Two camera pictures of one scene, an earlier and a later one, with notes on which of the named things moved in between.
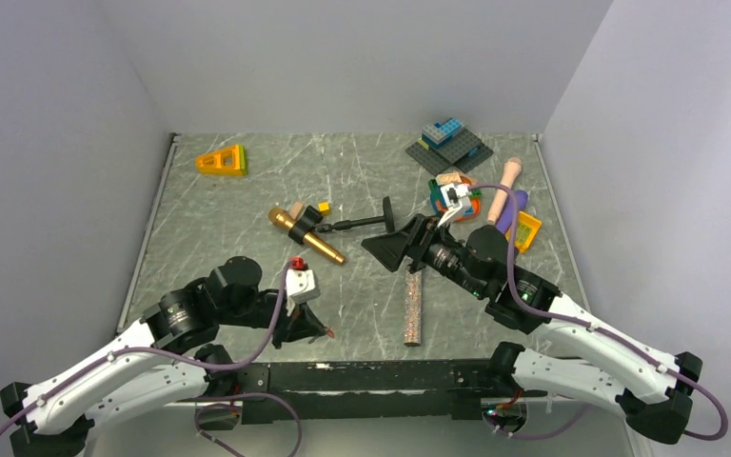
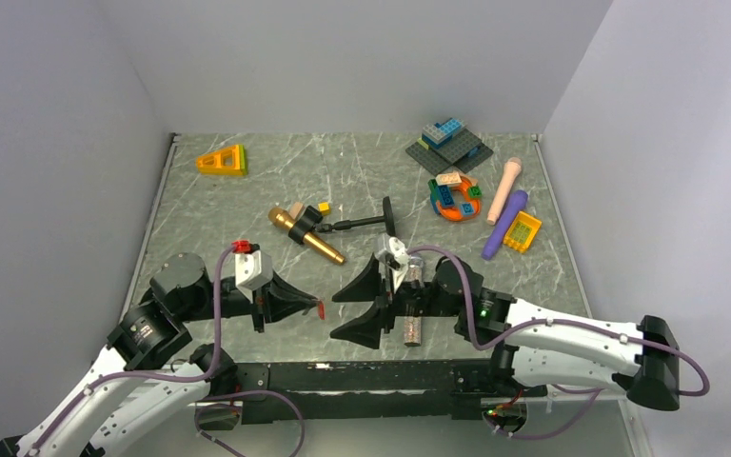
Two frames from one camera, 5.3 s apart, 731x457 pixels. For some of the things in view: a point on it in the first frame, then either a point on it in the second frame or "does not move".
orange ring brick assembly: x=438 y=206 does not move
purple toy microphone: x=504 y=220 does not move
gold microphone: x=284 y=220 does not move
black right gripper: x=417 y=236 to x=366 y=328
